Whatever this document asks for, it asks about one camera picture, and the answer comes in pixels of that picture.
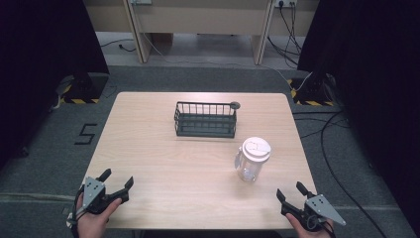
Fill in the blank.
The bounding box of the thin black floor cable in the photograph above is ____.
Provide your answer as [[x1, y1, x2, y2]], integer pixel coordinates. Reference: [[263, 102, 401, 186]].
[[291, 110, 352, 140]]

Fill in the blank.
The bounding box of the long black floor cable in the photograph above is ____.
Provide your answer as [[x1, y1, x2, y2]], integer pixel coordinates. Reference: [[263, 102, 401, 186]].
[[319, 110, 389, 238]]

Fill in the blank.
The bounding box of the bundle of black cables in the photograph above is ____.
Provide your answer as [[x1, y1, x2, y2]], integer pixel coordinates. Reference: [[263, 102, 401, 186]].
[[266, 1, 304, 67]]

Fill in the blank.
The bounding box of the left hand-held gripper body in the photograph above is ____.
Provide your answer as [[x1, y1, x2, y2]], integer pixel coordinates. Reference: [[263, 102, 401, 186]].
[[81, 177, 131, 215]]

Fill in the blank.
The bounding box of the black curtain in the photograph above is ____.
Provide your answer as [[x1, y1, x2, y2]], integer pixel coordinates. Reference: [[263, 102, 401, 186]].
[[296, 0, 420, 230], [0, 0, 111, 171]]

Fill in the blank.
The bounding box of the person's right hand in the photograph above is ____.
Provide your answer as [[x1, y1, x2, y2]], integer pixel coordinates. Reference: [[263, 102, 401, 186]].
[[285, 212, 337, 238]]

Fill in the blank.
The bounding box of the black cable with plug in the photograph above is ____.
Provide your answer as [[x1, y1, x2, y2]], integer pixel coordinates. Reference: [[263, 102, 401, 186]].
[[100, 38, 137, 54]]

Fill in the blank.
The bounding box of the right hand-held gripper cable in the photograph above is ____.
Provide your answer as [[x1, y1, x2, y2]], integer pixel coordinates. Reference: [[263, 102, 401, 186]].
[[306, 213, 337, 238]]

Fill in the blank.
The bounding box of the white wall socket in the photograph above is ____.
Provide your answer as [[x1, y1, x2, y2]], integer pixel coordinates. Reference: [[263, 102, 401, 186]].
[[274, 0, 299, 9]]

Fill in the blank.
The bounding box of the hand-held gripper cable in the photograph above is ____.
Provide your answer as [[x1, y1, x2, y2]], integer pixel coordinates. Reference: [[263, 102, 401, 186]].
[[306, 213, 337, 238], [66, 185, 85, 238]]

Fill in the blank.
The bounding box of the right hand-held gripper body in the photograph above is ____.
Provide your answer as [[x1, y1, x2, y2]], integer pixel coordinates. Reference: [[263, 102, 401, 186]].
[[280, 193, 348, 233]]

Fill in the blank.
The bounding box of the stand base with striped tape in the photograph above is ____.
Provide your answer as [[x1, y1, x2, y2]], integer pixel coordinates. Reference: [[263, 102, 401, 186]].
[[287, 76, 336, 107], [56, 72, 110, 105]]

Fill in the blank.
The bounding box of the beige wooden desk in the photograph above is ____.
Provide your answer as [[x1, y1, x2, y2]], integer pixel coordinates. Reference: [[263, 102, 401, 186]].
[[82, 0, 321, 65]]

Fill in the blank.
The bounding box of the left hand-held gripper cable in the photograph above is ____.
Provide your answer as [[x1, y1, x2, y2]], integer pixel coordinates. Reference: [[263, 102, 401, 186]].
[[66, 185, 85, 238]]

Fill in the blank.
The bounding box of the dark wire basket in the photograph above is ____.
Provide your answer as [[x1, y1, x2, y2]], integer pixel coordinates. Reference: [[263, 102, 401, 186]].
[[173, 100, 242, 139]]

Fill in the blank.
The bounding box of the person's left hand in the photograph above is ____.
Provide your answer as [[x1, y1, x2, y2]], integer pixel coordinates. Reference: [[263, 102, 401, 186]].
[[75, 197, 124, 238]]

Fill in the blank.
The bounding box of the clear cup with white lid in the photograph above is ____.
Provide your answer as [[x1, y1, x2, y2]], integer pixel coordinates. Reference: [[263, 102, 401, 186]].
[[234, 136, 272, 183]]

